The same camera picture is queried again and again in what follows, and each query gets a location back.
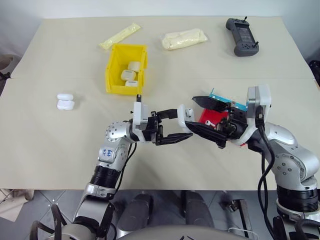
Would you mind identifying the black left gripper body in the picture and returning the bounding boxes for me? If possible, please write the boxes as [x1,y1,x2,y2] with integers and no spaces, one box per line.
[142,111,165,146]

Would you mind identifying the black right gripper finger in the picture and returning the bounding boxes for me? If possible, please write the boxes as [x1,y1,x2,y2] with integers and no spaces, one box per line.
[191,95,233,113]
[184,120,229,149]

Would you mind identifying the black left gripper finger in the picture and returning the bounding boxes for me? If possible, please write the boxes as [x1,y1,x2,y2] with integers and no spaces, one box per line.
[155,132,194,147]
[155,108,180,121]

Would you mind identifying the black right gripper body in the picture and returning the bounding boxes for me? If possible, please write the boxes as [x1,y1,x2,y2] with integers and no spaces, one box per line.
[216,105,251,144]

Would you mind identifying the yellow plastic bin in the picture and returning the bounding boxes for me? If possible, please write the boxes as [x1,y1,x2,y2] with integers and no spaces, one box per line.
[104,43,149,96]

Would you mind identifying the teal box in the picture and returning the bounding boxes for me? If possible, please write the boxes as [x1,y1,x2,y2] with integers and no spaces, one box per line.
[208,87,249,112]

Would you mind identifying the cream filled plastic bag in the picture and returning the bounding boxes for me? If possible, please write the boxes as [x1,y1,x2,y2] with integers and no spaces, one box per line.
[160,27,209,51]

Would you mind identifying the dark grey remote controller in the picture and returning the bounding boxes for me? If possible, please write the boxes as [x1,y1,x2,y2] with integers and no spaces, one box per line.
[225,16,260,58]

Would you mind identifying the dark rounded robot leg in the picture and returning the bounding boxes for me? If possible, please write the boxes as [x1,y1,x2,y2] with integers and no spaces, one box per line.
[183,190,215,229]
[119,192,154,238]

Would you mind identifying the long pale yellow packet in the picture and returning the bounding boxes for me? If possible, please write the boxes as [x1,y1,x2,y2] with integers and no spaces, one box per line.
[98,21,142,51]

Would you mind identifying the black object at edge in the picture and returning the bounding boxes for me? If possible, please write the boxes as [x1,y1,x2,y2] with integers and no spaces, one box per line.
[308,59,320,85]

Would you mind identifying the grey robot torso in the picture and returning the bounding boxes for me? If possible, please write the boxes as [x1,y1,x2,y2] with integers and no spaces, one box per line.
[117,224,242,240]

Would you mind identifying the white crumpled cloth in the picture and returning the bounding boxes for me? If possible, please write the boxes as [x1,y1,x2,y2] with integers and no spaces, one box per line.
[0,188,35,223]

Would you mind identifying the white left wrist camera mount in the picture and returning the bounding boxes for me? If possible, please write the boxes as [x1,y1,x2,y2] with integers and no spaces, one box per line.
[131,94,152,131]

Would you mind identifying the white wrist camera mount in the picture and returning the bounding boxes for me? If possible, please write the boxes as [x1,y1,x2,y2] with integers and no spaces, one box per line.
[131,94,152,131]
[245,84,273,119]

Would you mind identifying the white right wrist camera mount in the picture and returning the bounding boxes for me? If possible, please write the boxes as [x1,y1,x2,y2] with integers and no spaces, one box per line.
[245,84,273,119]

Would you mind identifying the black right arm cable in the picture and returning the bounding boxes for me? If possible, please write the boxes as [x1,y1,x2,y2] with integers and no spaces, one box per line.
[254,104,279,240]

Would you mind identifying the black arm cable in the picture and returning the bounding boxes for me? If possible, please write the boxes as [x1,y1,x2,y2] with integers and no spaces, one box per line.
[115,141,138,194]
[254,104,279,240]

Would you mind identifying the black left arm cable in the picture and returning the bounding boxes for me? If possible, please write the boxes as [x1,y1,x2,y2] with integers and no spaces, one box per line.
[115,141,138,194]

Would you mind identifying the metal bracket with black clamp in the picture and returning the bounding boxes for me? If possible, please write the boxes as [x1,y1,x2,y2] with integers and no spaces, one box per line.
[218,197,252,238]

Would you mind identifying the black strap loops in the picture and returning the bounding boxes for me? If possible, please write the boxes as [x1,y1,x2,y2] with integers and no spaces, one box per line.
[29,204,68,240]

